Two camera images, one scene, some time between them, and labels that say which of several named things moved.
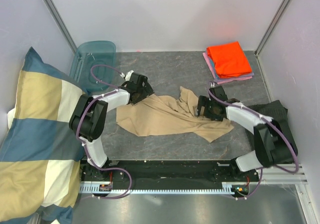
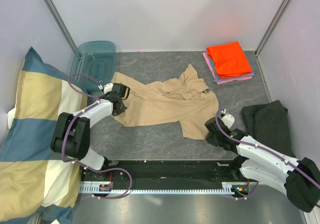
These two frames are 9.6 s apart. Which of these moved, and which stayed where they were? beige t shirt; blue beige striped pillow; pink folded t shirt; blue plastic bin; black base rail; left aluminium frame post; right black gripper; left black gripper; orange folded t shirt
Moved: beige t shirt; left black gripper; right black gripper
Stayed: blue beige striped pillow; orange folded t shirt; blue plastic bin; black base rail; left aluminium frame post; pink folded t shirt
